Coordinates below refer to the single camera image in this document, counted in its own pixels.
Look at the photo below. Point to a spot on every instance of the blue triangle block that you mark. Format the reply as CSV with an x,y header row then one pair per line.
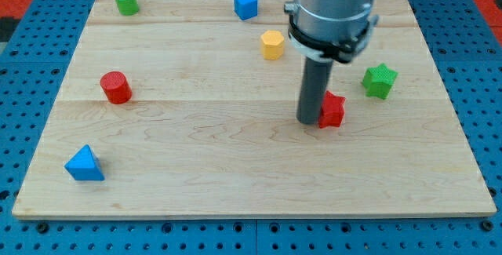
x,y
85,166

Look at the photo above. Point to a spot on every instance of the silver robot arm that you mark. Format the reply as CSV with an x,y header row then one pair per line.
x,y
325,31

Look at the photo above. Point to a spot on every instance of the green star block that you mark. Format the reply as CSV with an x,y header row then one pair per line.
x,y
378,81

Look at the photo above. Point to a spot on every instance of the yellow hexagon block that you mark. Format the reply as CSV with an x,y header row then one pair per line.
x,y
272,45

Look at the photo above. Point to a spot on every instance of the green cylinder block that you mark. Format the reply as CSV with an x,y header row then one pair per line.
x,y
127,7

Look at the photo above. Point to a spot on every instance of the red cylinder block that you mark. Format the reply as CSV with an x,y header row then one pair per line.
x,y
116,87

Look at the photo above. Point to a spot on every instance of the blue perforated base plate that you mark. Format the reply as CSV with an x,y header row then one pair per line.
x,y
468,58

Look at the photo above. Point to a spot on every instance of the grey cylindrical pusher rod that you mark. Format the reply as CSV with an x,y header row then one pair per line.
x,y
312,91

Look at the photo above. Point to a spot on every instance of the blue cube block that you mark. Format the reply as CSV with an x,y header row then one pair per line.
x,y
246,9

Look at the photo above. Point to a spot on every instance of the wooden board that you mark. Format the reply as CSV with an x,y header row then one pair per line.
x,y
211,132

